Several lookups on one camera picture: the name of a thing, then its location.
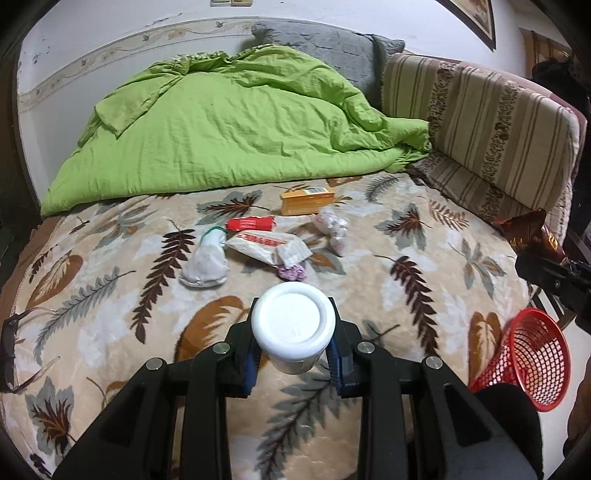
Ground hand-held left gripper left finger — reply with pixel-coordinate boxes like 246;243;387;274
53;295;264;480

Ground brown snack bag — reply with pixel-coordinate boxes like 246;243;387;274
492;209;568;265

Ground clear plastic bag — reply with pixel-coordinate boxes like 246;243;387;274
312;206;350;257

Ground white plastic bottle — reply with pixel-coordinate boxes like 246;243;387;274
250;281;336;376

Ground wooden window frame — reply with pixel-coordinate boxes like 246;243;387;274
519;27;573;79

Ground person's right forearm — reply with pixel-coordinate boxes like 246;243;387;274
564;392;591;457

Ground purple wrapper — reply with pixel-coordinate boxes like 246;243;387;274
278;262;308;282

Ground white packet with red print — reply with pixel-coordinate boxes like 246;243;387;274
225;230;296;266

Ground green duvet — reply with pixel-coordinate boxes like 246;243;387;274
41;44;432;217

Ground orange cardboard box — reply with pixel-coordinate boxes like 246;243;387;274
280;186;336;217

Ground grey pillow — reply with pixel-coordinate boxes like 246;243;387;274
252;21;406;100

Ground red mesh basket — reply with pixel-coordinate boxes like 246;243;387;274
468;308;571;411

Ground framed wall picture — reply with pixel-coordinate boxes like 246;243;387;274
436;0;497;51

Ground white sock with green string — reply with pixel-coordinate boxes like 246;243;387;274
180;226;230;289

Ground dark wooden chair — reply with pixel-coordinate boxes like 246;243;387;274
531;277;573;330

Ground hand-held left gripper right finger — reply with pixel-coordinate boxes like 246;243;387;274
323;298;543;480

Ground beige leaf print blanket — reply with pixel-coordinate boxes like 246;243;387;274
0;171;541;480

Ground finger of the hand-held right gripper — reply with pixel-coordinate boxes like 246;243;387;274
515;251;578;298

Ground striped beige cushion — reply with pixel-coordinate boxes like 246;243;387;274
381;52;580;215
406;152;573;245

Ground eyeglasses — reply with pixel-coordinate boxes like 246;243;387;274
0;308;61;394

